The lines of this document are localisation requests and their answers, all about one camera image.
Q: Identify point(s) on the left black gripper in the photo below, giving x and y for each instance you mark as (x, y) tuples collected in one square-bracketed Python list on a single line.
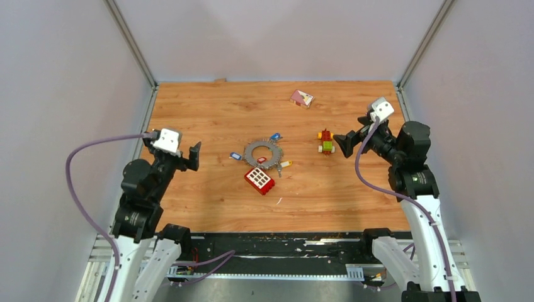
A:
[(193, 162)]

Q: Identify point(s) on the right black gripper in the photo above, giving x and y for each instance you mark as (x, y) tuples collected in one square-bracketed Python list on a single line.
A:
[(346, 141)]

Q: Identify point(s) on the key with blue tag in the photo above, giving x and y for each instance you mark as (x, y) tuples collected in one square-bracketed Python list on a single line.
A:
[(276, 137)]

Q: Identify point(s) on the large metal keyring with rings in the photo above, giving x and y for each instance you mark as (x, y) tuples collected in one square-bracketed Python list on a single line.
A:
[(263, 153)]

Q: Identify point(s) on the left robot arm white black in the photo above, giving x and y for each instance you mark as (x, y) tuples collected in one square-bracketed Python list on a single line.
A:
[(140, 254)]

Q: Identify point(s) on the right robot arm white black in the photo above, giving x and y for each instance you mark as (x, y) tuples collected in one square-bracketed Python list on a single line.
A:
[(435, 276)]

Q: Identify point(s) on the toy brick car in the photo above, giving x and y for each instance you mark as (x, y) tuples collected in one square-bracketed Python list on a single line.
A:
[(326, 145)]

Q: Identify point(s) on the playing card box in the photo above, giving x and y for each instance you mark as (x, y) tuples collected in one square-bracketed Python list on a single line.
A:
[(301, 99)]

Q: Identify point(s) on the red window toy brick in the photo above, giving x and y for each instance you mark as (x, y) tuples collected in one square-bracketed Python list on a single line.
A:
[(259, 180)]

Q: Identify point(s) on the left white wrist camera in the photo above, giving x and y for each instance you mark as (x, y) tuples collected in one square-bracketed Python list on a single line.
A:
[(168, 141)]

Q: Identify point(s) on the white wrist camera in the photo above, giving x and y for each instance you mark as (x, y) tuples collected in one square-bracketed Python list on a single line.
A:
[(380, 110), (168, 141)]

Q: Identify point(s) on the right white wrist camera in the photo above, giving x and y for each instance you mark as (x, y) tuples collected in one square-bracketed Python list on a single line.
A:
[(380, 110)]

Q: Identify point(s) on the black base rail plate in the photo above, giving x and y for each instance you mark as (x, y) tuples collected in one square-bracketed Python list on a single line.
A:
[(281, 253)]

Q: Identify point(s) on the white slotted cable duct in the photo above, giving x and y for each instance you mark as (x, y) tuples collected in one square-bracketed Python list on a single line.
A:
[(352, 274)]

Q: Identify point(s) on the right aluminium frame post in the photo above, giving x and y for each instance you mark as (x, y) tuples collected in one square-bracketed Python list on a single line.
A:
[(428, 37)]

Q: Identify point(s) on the aluminium frame post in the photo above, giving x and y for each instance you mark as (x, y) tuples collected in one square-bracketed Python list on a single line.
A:
[(428, 37), (132, 45)]

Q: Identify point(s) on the left aluminium frame post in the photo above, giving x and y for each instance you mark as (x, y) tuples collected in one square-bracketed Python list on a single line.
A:
[(132, 45)]

